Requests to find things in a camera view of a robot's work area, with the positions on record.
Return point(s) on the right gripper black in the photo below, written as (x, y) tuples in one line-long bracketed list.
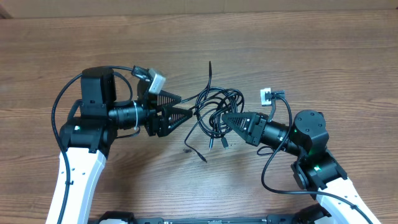
[(259, 129)]

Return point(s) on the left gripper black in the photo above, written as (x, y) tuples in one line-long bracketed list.
[(155, 124)]

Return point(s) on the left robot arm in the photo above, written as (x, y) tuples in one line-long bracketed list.
[(92, 126)]

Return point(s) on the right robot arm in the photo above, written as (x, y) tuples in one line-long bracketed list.
[(316, 171)]

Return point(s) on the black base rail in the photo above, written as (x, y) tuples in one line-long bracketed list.
[(214, 220)]

